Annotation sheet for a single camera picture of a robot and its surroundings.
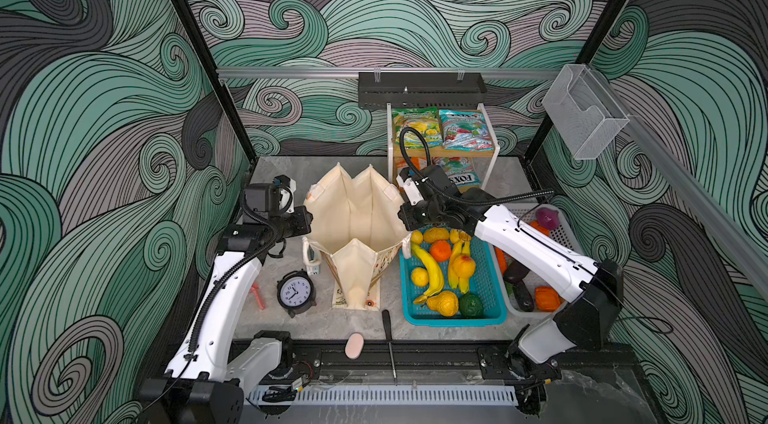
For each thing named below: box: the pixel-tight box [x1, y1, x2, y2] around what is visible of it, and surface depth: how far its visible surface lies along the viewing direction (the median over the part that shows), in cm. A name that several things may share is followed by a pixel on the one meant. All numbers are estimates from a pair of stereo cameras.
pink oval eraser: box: [344, 332, 365, 360], surface depth 76 cm
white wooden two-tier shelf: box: [386, 103, 500, 190], surface depth 77 cm
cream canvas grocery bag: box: [302, 163, 411, 311], surface depth 81 cm
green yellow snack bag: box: [392, 107, 443, 149], surface depth 79 cm
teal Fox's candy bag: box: [431, 156, 482, 193], surface depth 94 cm
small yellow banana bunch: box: [448, 228, 472, 295], surface depth 87 cm
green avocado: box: [459, 292, 483, 318], surface depth 80 cm
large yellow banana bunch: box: [412, 242, 445, 305], surface depth 83 cm
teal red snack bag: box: [439, 109, 495, 151], surface depth 79 cm
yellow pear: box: [427, 291, 459, 317], surface depth 80 cm
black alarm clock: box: [276, 268, 317, 318], surface depth 85 cm
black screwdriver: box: [382, 309, 397, 381], surface depth 80 cm
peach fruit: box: [452, 254, 477, 278], surface depth 84 cm
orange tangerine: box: [430, 240, 452, 262], surface depth 90 cm
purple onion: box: [536, 207, 560, 230], surface depth 91 cm
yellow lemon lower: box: [411, 267, 429, 287], surface depth 85 cm
